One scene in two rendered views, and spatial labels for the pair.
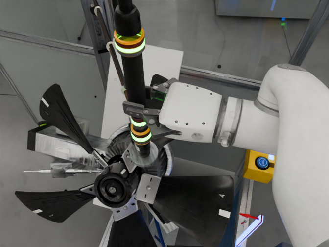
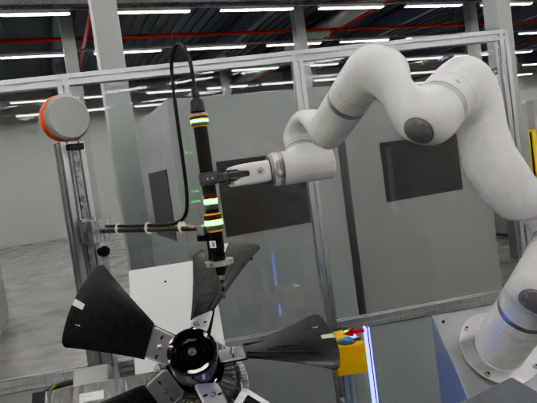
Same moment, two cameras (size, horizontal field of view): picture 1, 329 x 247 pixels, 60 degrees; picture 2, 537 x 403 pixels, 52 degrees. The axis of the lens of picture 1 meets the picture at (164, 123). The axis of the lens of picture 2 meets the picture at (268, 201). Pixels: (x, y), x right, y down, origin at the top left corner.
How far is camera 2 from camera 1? 113 cm
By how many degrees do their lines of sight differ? 56
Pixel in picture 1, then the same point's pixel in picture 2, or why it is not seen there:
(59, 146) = (87, 393)
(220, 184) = (308, 322)
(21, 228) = not seen: outside the picture
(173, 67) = not seen: hidden behind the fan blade
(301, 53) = (324, 264)
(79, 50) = (48, 377)
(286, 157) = (308, 118)
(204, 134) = (264, 167)
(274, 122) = (300, 146)
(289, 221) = (320, 114)
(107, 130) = not seen: hidden behind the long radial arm
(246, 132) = (288, 157)
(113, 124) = (150, 365)
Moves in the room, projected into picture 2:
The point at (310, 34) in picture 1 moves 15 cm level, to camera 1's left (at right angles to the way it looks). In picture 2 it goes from (320, 241) to (286, 248)
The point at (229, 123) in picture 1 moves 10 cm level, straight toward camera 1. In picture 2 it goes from (276, 156) to (279, 154)
